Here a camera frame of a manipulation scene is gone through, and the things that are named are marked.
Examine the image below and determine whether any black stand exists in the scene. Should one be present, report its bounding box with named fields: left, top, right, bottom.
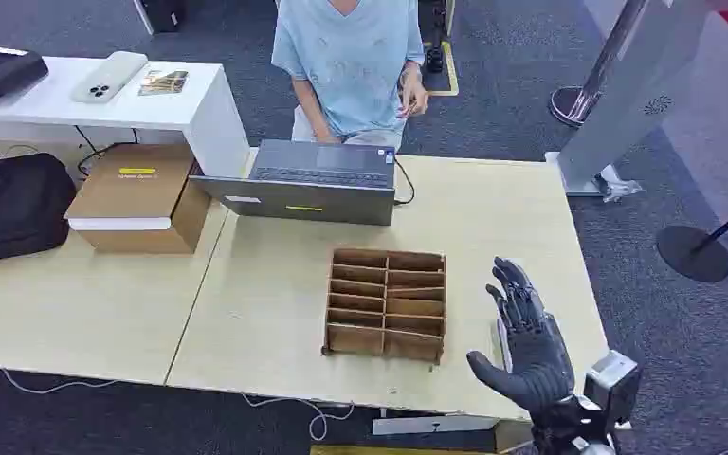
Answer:
left=419, top=0, right=446, bottom=74

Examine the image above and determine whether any white side table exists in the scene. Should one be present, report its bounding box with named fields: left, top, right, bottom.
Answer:
left=0, top=56, right=251, bottom=179

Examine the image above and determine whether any white desk bracket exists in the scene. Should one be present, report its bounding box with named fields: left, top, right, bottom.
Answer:
left=372, top=414, right=501, bottom=437

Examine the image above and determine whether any wooden divided card box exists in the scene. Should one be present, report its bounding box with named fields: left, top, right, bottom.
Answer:
left=321, top=246, right=447, bottom=366

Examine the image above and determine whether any white smartphone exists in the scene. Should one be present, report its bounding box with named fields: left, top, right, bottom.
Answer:
left=70, top=50, right=149, bottom=105

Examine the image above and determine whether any black cabinet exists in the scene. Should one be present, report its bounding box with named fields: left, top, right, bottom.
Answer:
left=133, top=0, right=186, bottom=36

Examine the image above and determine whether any person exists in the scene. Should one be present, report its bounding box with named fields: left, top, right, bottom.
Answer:
left=270, top=0, right=431, bottom=152

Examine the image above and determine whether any black device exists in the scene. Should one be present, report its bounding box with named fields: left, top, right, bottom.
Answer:
left=0, top=44, right=50, bottom=99

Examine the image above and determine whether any grey laptop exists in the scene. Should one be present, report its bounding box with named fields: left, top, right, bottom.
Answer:
left=189, top=138, right=398, bottom=228

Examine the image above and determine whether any black bag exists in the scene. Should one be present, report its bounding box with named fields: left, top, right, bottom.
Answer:
left=0, top=152, right=78, bottom=267

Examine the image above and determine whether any clear plastic wrap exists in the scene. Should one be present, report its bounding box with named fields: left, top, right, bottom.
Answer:
left=593, top=164, right=646, bottom=204

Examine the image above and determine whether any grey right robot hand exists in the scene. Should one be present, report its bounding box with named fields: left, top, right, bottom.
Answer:
left=466, top=256, right=576, bottom=417

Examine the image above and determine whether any stack of printed cards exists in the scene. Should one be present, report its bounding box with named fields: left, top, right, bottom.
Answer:
left=138, top=69, right=190, bottom=97

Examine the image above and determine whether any chrome stanchion post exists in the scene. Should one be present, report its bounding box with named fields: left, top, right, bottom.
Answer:
left=549, top=0, right=649, bottom=129

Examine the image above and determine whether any white kiosk stand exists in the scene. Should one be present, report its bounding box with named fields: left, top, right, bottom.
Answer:
left=544, top=0, right=715, bottom=198

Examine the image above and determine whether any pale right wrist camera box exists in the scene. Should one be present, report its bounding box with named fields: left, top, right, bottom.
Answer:
left=583, top=350, right=644, bottom=429

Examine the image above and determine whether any person's left hand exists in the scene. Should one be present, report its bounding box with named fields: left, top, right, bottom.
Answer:
left=398, top=63, right=430, bottom=119

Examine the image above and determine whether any black laptop cable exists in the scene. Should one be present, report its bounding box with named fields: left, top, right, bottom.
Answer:
left=392, top=156, right=416, bottom=207

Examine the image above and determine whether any white floor cable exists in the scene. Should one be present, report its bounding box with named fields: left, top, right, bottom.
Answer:
left=0, top=368, right=121, bottom=396
left=241, top=391, right=356, bottom=442

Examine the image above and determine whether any black cable under table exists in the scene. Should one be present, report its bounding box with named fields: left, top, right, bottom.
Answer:
left=73, top=125, right=140, bottom=178

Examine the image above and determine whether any brown cardboard box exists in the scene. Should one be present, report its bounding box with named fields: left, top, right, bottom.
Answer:
left=64, top=144, right=212, bottom=256

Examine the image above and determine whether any black stanchion post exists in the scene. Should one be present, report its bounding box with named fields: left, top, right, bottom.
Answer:
left=655, top=191, right=728, bottom=283

